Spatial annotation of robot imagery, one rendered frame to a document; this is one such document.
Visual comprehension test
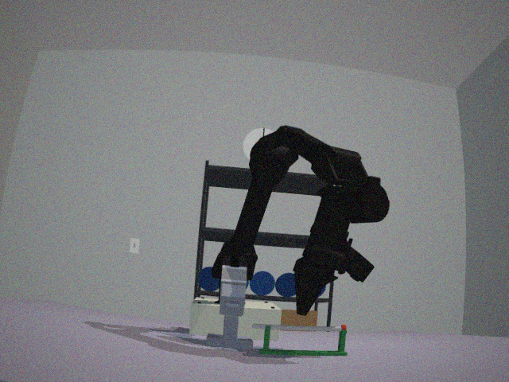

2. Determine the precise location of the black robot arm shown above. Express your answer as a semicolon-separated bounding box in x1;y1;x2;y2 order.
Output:
211;125;390;285

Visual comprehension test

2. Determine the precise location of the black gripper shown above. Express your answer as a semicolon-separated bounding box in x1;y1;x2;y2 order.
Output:
293;216;349;316

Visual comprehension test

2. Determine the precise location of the green u-shaped bracket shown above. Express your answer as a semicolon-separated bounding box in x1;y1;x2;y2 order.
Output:
259;326;348;356

